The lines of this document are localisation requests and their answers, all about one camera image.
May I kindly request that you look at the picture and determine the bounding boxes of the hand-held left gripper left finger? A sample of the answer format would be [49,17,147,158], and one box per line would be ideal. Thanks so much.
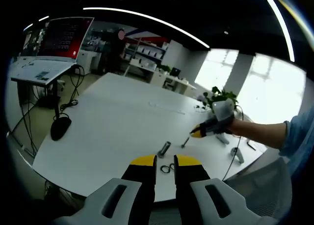
[52,154,157,225]

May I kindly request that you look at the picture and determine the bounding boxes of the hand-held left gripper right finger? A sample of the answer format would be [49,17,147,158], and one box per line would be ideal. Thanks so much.
[173,154,279,225]

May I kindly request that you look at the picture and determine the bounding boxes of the large steel threaded stud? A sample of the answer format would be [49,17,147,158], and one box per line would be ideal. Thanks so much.
[157,141,172,159]

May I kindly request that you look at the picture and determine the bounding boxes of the white handheld controller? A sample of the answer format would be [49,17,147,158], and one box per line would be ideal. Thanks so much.
[215,134,231,145]
[230,146,245,165]

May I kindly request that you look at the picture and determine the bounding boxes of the green leafy plant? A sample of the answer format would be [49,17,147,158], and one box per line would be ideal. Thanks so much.
[203,86,239,111]

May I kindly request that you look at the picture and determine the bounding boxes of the white background desk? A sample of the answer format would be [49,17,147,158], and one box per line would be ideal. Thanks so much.
[149,69,197,93]

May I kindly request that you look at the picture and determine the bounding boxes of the grey mesh chair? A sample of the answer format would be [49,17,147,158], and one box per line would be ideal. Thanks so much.
[225,158,293,221]

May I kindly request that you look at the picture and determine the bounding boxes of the shelving with white boxes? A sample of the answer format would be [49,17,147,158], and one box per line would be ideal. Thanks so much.
[122,36,170,72]

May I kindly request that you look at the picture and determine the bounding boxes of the black oval object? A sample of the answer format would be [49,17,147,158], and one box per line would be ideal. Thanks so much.
[50,116,73,141]

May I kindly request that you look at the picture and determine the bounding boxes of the ceiling light strip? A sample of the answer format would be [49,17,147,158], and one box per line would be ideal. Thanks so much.
[258,0,295,63]
[82,6,211,49]

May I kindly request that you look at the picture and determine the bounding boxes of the black laptop stand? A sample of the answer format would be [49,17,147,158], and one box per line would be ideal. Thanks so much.
[11,64,82,119]

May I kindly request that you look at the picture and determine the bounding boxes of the white cabinet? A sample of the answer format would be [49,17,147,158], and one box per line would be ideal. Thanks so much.
[77,49,102,76]

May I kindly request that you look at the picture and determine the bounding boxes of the white laptop with red screen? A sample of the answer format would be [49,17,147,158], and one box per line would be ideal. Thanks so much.
[9,16,95,85]

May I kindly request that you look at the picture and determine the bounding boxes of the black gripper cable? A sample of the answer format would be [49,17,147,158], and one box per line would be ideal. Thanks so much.
[222,104,245,182]

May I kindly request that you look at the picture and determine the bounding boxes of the black floor cables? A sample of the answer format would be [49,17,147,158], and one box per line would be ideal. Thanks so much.
[52,64,86,120]

